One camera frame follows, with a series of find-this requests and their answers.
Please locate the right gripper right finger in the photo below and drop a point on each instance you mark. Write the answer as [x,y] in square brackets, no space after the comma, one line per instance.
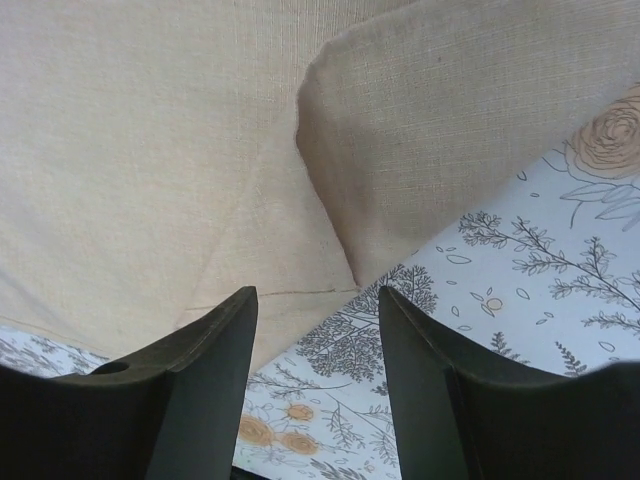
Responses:
[461,411]

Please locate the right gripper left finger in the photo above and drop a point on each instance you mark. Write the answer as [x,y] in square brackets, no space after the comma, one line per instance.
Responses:
[170,410]

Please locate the beige linen napkin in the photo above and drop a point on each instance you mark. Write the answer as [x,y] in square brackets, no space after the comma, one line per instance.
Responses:
[158,155]

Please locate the floral tablecloth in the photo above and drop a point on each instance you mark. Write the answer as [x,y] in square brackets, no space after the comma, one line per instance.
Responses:
[546,274]

